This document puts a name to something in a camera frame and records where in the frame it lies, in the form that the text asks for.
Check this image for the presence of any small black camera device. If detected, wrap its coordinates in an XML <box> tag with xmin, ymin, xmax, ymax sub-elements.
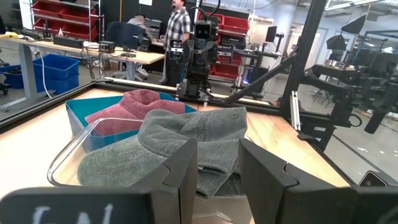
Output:
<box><xmin>357</xmin><ymin>170</ymin><xmax>390</xmax><ymax>188</ymax></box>

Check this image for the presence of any stack of red bins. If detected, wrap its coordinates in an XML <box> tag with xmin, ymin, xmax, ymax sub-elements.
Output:
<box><xmin>197</xmin><ymin>11</ymin><xmax>251</xmax><ymax>80</ymax></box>

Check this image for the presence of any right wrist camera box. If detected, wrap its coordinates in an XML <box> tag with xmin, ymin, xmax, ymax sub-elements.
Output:
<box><xmin>194</xmin><ymin>21</ymin><xmax>213</xmax><ymax>41</ymax></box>

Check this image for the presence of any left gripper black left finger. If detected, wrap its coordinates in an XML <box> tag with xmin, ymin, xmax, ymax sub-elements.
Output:
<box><xmin>132</xmin><ymin>138</ymin><xmax>199</xmax><ymax>224</ymax></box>

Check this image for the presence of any black diagonal frame brace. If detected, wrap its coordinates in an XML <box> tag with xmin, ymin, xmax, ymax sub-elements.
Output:
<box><xmin>223</xmin><ymin>55</ymin><xmax>296</xmax><ymax>105</ymax></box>

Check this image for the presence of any blue plastic bin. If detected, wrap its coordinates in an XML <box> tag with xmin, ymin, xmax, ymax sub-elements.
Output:
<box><xmin>65</xmin><ymin>91</ymin><xmax>198</xmax><ymax>153</ymax></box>

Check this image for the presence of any large blue crate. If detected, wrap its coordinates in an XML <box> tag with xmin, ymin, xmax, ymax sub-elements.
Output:
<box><xmin>32</xmin><ymin>54</ymin><xmax>81</xmax><ymax>95</ymax></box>

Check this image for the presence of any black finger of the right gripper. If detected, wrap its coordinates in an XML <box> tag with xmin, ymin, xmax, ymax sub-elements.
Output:
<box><xmin>169</xmin><ymin>39</ymin><xmax>185</xmax><ymax>61</ymax></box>
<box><xmin>218</xmin><ymin>43</ymin><xmax>234</xmax><ymax>65</ymax></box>

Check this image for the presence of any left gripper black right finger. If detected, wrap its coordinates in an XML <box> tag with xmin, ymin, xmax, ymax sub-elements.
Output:
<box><xmin>238</xmin><ymin>138</ymin><xmax>336</xmax><ymax>224</ymax></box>

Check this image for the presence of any small black box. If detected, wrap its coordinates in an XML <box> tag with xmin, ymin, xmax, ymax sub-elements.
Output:
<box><xmin>98</xmin><ymin>40</ymin><xmax>117</xmax><ymax>54</ymax></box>

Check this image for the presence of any black frame post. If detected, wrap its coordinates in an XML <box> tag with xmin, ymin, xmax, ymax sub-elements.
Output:
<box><xmin>279</xmin><ymin>0</ymin><xmax>328</xmax><ymax>118</ymax></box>

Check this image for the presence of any white metal bracket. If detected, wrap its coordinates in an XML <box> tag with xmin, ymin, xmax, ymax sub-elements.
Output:
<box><xmin>290</xmin><ymin>90</ymin><xmax>302</xmax><ymax>131</ymax></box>

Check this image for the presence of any black monitor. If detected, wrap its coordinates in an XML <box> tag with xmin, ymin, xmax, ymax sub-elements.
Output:
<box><xmin>264</xmin><ymin>25</ymin><xmax>279</xmax><ymax>44</ymax></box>

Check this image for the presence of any wooden desk with white legs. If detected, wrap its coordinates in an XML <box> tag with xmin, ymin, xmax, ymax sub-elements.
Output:
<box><xmin>0</xmin><ymin>34</ymin><xmax>165</xmax><ymax>110</ymax></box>

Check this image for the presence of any black softbox lamp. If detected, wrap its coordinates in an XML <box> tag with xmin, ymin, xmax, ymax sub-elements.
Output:
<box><xmin>340</xmin><ymin>14</ymin><xmax>368</xmax><ymax>35</ymax></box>
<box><xmin>325</xmin><ymin>34</ymin><xmax>348</xmax><ymax>52</ymax></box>

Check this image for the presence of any white desk cable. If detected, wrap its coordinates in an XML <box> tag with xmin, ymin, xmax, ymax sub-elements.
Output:
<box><xmin>37</xmin><ymin>49</ymin><xmax>52</xmax><ymax>100</ymax></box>

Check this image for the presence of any small blue crate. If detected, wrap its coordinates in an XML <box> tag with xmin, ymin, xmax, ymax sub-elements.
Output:
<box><xmin>0</xmin><ymin>64</ymin><xmax>25</xmax><ymax>90</ymax></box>

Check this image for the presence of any black bracket box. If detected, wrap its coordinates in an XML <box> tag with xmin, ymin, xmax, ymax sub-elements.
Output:
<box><xmin>297</xmin><ymin>120</ymin><xmax>337</xmax><ymax>152</ymax></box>

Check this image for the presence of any person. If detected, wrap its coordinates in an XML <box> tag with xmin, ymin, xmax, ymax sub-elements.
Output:
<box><xmin>126</xmin><ymin>14</ymin><xmax>147</xmax><ymax>27</ymax></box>
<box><xmin>159</xmin><ymin>0</ymin><xmax>193</xmax><ymax>86</ymax></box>

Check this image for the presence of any rack of red bins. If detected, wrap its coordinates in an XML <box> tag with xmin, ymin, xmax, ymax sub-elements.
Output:
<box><xmin>30</xmin><ymin>0</ymin><xmax>103</xmax><ymax>43</ymax></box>

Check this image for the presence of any dark office chair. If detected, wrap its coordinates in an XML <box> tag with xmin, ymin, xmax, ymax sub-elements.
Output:
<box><xmin>104</xmin><ymin>21</ymin><xmax>150</xmax><ymax>80</ymax></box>

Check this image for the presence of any clear plastic bin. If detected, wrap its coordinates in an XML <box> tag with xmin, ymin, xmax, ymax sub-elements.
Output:
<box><xmin>47</xmin><ymin>117</ymin><xmax>259</xmax><ymax>224</ymax></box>

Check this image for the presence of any black power strip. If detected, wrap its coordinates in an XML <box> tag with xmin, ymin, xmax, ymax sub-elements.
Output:
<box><xmin>52</xmin><ymin>35</ymin><xmax>85</xmax><ymax>49</ymax></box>

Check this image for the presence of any maroon corduroy cap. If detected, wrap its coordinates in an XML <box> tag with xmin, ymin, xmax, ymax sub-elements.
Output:
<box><xmin>84</xmin><ymin>104</ymin><xmax>147</xmax><ymax>137</ymax></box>
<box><xmin>119</xmin><ymin>89</ymin><xmax>187</xmax><ymax>121</ymax></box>

